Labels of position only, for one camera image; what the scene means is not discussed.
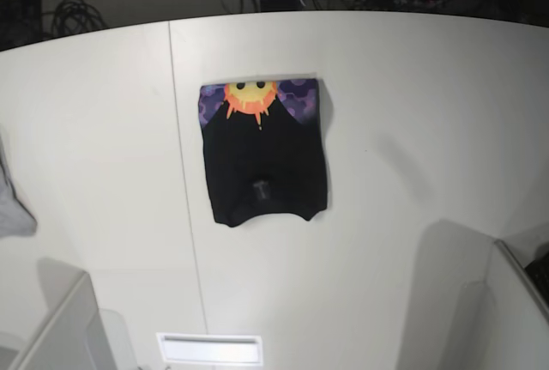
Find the black T-shirt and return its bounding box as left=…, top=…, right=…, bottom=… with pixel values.
left=198, top=78, right=329, bottom=227

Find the white bin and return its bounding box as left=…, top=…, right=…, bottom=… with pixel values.
left=1, top=258, right=140, bottom=369

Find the grey cloth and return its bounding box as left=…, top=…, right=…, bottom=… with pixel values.
left=0, top=144, right=38, bottom=239

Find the black keyboard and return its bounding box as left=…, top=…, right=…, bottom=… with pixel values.
left=525, top=254, right=549, bottom=304

